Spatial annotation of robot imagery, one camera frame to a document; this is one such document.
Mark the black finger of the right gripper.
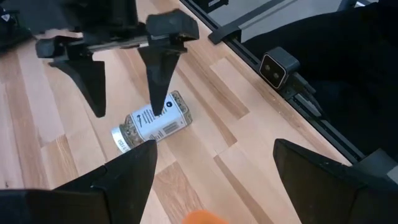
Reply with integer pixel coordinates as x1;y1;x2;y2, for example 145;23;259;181
137;8;200;117
35;35;107;119

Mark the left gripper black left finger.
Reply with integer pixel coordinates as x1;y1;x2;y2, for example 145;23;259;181
54;139;159;224

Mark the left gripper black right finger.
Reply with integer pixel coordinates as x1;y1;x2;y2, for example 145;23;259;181
272;138;369;224

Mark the glass seasoning jar white label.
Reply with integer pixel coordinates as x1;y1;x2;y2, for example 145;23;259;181
110;90;194;154

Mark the orange translucent plastic container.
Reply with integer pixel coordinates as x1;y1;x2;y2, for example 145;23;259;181
181;209;230;224

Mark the black metal table frame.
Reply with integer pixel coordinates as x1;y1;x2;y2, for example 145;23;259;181
179;0;367;165

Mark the small black camera box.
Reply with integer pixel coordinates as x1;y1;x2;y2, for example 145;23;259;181
258;46;302;91

